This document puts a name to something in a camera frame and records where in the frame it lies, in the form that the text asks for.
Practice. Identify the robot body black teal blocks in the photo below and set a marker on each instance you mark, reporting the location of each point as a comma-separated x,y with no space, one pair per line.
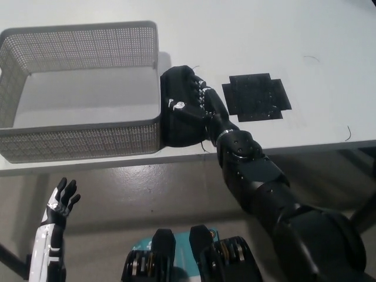
164,252

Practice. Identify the black tape cross patch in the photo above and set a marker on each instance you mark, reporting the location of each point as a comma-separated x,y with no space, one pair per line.
255,97

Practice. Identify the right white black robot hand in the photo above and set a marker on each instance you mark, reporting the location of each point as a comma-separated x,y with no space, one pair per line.
216,105

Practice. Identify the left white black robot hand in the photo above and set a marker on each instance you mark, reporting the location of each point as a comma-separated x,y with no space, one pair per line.
48,235

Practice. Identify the grey perforated plastic basket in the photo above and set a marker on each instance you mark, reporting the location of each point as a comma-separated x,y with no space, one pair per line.
82,138

